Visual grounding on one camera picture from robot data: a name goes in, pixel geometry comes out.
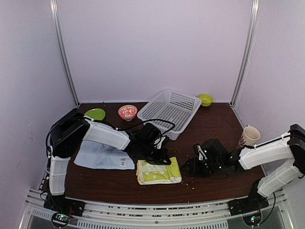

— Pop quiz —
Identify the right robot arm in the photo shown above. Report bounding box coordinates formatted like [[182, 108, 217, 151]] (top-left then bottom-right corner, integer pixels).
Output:
[[181, 124, 305, 215]]

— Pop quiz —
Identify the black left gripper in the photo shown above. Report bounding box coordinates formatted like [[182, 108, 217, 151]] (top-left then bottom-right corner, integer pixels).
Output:
[[140, 141, 171, 165]]

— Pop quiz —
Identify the small lime green bowl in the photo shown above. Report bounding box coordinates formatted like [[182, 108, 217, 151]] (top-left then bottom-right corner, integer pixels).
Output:
[[197, 94, 214, 107]]

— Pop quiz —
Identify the aluminium corner post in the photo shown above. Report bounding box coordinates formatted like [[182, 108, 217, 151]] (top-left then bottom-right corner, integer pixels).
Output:
[[50, 0, 80, 107], [230, 0, 261, 108]]

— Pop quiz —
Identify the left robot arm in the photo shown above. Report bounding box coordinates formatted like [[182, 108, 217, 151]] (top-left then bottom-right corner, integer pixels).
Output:
[[46, 110, 171, 212]]

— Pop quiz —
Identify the white perforated plastic basket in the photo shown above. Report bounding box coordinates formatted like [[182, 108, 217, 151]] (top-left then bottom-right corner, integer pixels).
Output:
[[137, 89, 201, 141]]

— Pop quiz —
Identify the green crocodile pattern towel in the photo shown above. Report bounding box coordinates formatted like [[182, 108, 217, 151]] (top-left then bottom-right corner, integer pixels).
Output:
[[136, 157, 182, 185]]

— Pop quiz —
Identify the right aluminium corner post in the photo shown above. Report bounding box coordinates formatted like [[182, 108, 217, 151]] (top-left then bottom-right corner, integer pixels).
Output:
[[230, 0, 261, 108]]

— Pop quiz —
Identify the red white patterned bowl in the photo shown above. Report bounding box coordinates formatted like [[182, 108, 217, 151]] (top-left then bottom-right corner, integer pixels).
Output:
[[118, 104, 138, 121]]

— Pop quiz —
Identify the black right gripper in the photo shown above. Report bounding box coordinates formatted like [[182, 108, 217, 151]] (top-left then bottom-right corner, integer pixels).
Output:
[[180, 157, 222, 178]]

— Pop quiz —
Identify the light blue towel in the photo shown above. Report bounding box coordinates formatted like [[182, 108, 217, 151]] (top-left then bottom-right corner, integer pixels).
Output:
[[74, 140, 135, 170]]

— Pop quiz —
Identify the left aluminium corner post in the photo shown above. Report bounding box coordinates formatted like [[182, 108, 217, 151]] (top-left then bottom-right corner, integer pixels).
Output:
[[50, 0, 80, 107]]

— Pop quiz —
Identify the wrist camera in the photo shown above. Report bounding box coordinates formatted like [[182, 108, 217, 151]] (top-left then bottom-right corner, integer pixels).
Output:
[[153, 135, 169, 149], [193, 144, 207, 161]]

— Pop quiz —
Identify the green round plate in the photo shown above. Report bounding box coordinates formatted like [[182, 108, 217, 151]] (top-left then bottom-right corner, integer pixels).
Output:
[[84, 108, 106, 121]]

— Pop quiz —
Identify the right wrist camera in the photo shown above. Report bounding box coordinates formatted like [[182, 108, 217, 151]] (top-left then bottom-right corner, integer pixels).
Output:
[[193, 144, 207, 161]]

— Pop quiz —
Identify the aluminium front rail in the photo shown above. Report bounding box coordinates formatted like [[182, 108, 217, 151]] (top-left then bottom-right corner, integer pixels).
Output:
[[23, 188, 294, 229]]

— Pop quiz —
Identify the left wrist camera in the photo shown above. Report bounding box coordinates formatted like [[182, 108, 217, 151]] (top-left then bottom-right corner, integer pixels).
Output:
[[153, 135, 169, 149]]

